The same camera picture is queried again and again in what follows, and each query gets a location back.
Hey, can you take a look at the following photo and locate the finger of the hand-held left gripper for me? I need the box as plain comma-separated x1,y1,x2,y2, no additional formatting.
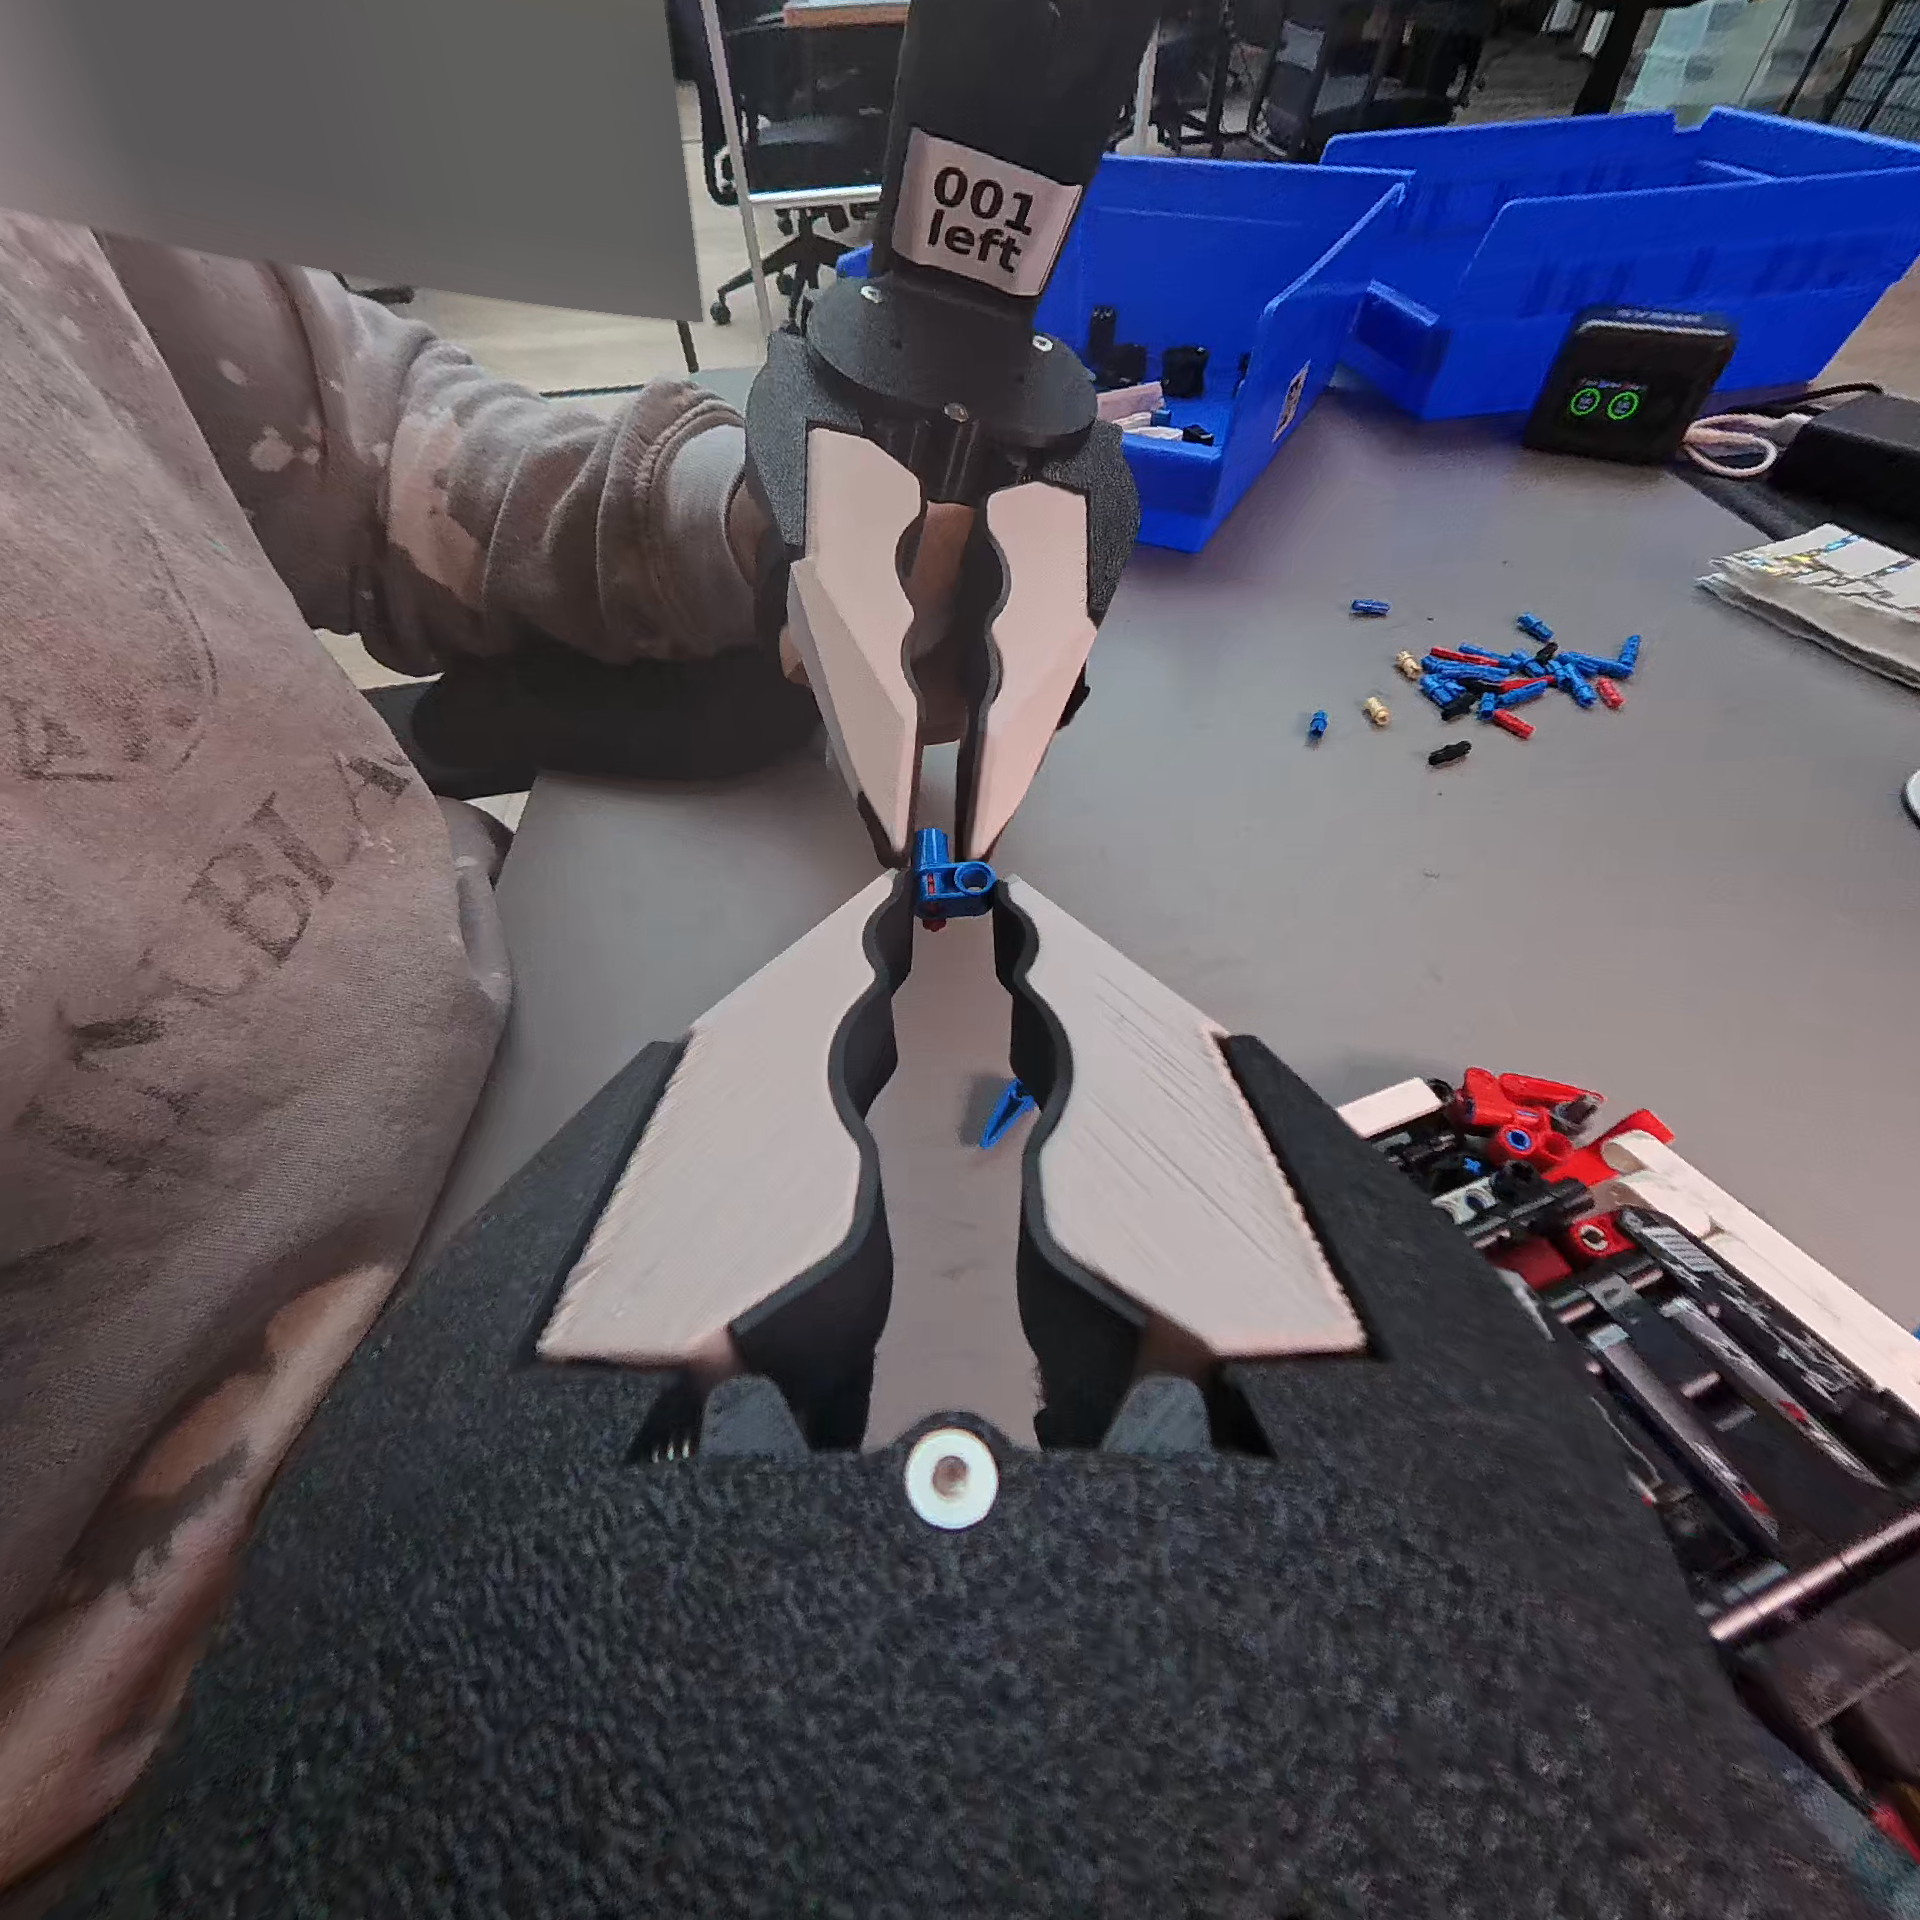
784,424,929,874
954,476,1103,867

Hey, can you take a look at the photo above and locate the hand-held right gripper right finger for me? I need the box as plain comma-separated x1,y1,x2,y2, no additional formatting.
989,870,1371,1453

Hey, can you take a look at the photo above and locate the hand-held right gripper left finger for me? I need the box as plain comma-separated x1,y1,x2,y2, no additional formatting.
537,867,921,1453

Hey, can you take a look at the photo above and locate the blue brick connector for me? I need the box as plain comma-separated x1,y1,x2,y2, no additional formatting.
908,830,1000,934

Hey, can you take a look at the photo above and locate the person's left forearm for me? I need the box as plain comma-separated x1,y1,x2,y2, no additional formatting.
90,224,774,677

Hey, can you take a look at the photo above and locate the grey desk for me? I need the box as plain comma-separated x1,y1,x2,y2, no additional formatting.
412,284,1920,1453

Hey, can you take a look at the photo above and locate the person's left hand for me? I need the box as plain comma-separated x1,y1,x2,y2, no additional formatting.
725,449,821,697

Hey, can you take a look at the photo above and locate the small blue storage bin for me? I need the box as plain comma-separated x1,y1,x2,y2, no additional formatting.
837,147,1415,559

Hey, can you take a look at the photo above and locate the person's leg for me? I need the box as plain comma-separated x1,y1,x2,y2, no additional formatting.
407,644,830,801

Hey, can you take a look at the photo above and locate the black office chair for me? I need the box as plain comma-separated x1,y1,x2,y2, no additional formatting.
1245,0,1501,162
704,0,901,328

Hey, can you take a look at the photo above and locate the pile of small brick pins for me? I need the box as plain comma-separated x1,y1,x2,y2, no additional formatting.
1307,596,1643,771

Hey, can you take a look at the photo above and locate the brick toy car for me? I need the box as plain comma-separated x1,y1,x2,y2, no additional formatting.
1337,1067,1920,1853

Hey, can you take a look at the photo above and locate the person's torso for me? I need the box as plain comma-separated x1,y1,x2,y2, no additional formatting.
0,208,519,1889

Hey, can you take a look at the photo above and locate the black device with green display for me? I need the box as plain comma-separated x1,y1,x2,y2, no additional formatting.
1523,306,1740,462

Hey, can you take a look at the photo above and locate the large blue storage bin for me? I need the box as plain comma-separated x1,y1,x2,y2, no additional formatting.
1319,103,1920,424

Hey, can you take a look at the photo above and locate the printed instruction booklet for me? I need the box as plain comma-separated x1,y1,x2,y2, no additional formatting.
1699,524,1920,689

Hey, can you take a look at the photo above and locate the black power adapter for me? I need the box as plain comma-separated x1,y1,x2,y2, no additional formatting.
1770,393,1920,519

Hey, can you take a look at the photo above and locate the white cable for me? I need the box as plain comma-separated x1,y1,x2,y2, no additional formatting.
1678,412,1817,481

